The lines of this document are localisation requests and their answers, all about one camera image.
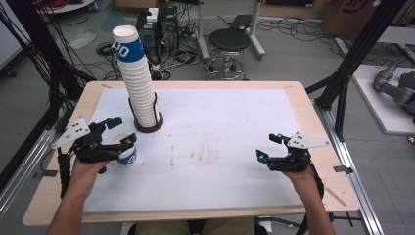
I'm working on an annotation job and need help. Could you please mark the black round stool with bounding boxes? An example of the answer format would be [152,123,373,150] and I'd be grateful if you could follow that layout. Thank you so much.
[205,27,253,81]

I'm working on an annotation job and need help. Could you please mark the person's left hand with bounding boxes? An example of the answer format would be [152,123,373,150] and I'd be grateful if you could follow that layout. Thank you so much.
[69,158,111,193]

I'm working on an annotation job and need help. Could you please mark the brown cardboard box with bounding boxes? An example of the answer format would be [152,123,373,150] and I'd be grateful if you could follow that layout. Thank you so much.
[321,0,415,41]

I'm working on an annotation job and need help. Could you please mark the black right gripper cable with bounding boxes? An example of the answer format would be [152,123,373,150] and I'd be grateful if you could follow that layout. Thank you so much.
[301,162,326,235]

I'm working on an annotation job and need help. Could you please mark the black corrugated left gripper cable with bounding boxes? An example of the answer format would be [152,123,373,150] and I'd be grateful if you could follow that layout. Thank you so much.
[56,152,73,201]

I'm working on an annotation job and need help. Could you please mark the black computer tower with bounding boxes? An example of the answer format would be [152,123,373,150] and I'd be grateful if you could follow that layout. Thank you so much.
[136,8,160,64]
[159,5,180,51]

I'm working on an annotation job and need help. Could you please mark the black floor cables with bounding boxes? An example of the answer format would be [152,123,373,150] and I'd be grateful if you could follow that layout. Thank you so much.
[255,15,342,45]

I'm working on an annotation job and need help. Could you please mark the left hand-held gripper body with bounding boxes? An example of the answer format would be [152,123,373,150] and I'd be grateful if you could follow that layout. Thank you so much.
[51,116,123,165]

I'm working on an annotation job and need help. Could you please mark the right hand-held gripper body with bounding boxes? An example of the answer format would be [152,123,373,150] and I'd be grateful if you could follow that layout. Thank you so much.
[263,131,331,173]

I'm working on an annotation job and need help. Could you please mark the black cable under table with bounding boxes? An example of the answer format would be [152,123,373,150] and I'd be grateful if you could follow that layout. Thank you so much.
[254,215,307,231]

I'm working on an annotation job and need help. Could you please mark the white floor platform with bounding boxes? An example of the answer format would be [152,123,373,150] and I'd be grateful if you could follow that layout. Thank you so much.
[351,64,415,136]

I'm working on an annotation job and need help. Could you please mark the black flat device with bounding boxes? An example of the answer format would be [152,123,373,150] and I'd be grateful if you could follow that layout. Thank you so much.
[229,14,254,32]

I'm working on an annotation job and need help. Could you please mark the tangle of floor cables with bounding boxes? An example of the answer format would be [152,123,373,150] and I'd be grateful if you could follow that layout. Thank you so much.
[95,19,205,81]

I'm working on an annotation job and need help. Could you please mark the black tape piece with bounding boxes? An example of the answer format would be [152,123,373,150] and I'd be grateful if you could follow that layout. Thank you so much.
[333,164,354,175]
[32,169,60,180]

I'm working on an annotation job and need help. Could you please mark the white rolling stand frame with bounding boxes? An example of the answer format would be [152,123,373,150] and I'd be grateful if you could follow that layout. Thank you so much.
[195,0,267,62]

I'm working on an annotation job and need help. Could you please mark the white round table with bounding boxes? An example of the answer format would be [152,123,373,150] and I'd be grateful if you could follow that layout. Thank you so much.
[36,0,96,15]

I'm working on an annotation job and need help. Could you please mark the white table mat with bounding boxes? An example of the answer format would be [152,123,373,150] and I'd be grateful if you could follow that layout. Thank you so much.
[82,87,328,214]

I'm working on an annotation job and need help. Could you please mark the aluminium rail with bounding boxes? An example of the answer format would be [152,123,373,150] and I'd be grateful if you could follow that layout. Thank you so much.
[0,128,57,217]
[313,100,385,235]

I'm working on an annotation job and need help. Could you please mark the stack of paper cups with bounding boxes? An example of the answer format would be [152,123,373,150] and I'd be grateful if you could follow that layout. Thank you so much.
[111,24,159,128]

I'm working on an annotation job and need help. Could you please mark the clear plastic sheet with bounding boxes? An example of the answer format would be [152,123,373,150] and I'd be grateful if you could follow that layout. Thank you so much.
[61,26,98,51]

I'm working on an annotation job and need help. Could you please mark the person's right hand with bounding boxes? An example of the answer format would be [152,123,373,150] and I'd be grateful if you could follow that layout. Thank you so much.
[281,168,320,194]

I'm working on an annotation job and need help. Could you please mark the black metal frame post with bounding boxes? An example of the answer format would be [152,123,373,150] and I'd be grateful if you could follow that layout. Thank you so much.
[304,0,415,142]
[5,0,97,131]

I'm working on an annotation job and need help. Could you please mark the blue and white paper cup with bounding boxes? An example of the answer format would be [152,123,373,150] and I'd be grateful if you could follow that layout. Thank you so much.
[109,133,138,166]

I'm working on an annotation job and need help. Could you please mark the person's khaki trousers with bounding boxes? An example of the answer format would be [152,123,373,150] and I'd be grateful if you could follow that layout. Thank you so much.
[134,218,257,235]

